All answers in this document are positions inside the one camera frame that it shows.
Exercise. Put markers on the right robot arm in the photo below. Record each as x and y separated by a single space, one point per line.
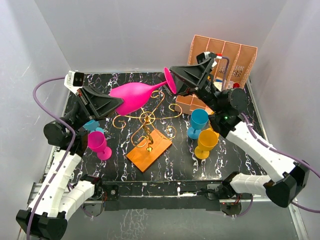
285 177

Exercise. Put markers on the pink desk file organizer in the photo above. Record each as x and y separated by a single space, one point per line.
226 73

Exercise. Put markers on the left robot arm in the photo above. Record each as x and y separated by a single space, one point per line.
46 217

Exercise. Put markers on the magenta wine glass front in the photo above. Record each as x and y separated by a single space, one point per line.
98 144

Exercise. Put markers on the magenta wine glass back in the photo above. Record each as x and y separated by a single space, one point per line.
136 94

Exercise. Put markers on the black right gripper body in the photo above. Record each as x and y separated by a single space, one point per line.
208 93

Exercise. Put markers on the magenta wine glass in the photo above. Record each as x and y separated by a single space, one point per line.
136 94
98 144

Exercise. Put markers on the light blue wine glass back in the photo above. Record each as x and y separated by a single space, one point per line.
93 126

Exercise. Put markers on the wooden rack base board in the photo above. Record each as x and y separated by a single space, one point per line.
144 156

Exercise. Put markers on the red cap item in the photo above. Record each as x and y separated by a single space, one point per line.
236 85

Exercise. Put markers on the black mounting rail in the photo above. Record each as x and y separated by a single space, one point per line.
158 195

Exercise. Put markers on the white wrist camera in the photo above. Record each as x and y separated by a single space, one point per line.
74 81
207 54

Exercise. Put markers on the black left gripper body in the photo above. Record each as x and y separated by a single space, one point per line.
81 113

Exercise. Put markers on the blue wine glass front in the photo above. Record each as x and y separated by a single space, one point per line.
198 120

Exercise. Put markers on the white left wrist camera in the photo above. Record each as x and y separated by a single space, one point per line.
74 81

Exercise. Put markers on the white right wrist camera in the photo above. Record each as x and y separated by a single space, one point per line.
207 54

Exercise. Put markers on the yellow wine glass back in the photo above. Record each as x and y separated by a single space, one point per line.
207 140

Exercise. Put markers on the gold wire wine glass rack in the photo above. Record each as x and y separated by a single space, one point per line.
147 119

